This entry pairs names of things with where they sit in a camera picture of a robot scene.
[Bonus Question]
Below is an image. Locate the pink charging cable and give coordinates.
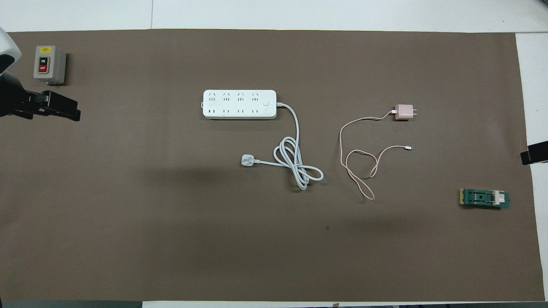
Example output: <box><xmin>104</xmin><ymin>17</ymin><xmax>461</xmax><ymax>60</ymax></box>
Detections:
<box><xmin>339</xmin><ymin>110</ymin><xmax>414</xmax><ymax>201</ymax></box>

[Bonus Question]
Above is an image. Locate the brown table mat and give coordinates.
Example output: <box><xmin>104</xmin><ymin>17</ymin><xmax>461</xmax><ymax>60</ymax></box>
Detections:
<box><xmin>0</xmin><ymin>28</ymin><xmax>545</xmax><ymax>302</ymax></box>

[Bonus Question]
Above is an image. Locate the pink charger block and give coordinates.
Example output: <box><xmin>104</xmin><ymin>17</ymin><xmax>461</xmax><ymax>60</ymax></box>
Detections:
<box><xmin>394</xmin><ymin>104</ymin><xmax>417</xmax><ymax>121</ymax></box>

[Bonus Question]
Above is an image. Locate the grey on-off switch box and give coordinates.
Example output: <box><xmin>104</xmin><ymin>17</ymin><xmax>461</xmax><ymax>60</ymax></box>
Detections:
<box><xmin>33</xmin><ymin>45</ymin><xmax>68</xmax><ymax>85</ymax></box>

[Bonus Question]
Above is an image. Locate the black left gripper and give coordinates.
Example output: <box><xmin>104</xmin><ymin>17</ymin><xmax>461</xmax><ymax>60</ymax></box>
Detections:
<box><xmin>0</xmin><ymin>72</ymin><xmax>82</xmax><ymax>122</ymax></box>

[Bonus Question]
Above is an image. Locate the white power strip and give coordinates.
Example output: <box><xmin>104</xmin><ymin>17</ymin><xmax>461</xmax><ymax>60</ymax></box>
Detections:
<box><xmin>202</xmin><ymin>89</ymin><xmax>277</xmax><ymax>120</ymax></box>

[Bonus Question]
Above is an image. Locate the white power cord with plug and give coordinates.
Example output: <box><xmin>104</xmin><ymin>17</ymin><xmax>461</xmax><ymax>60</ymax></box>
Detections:
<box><xmin>241</xmin><ymin>102</ymin><xmax>325</xmax><ymax>192</ymax></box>

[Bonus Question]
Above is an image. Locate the green knife switch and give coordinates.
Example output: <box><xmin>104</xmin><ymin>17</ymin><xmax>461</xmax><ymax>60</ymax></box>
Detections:
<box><xmin>459</xmin><ymin>188</ymin><xmax>511</xmax><ymax>210</ymax></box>

